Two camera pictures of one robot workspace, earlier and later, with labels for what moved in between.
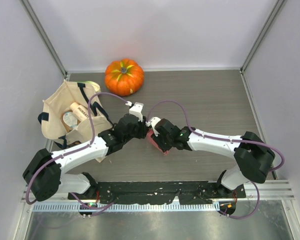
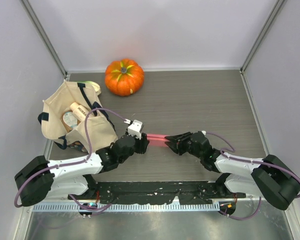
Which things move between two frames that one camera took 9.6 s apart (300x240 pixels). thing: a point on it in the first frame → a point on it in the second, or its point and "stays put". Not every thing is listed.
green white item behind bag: x=96 y=86 stays put
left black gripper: x=144 y=129 → x=142 y=143
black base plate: x=201 y=192 stays put
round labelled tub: x=69 y=121 stays put
